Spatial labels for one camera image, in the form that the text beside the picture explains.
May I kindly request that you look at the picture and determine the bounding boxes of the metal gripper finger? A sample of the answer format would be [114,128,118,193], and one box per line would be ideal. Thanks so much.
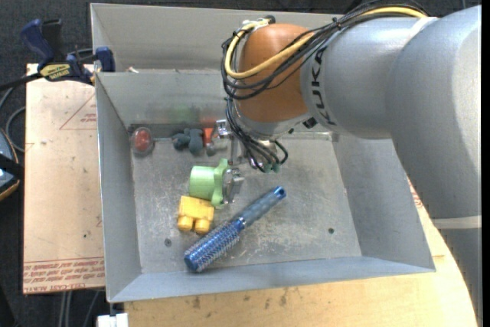
[215,119,231,143]
[223,168,247,205]

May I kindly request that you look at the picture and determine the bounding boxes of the light green plastic cup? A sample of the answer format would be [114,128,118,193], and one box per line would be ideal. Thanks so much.
[188,158,231,209]

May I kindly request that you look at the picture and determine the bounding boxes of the dark green toy animal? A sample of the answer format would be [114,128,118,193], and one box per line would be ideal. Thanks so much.
[171,127,204,155]

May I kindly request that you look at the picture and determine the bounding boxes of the yellow toy block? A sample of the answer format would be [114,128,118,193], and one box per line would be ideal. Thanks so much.
[176,195,216,235]

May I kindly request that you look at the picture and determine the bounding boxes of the blue hairbrush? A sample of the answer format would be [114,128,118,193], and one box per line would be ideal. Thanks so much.
[183,185,287,273]

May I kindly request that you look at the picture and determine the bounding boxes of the grey metal bin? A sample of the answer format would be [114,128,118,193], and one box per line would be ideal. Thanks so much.
[90,2,436,304]

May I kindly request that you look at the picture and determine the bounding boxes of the red ball in clear cup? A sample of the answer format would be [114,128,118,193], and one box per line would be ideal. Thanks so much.
[129,126,156,158]

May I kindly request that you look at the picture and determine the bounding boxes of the brown cardboard board, red print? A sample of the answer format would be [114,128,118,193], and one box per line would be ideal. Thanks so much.
[23,63,106,296]

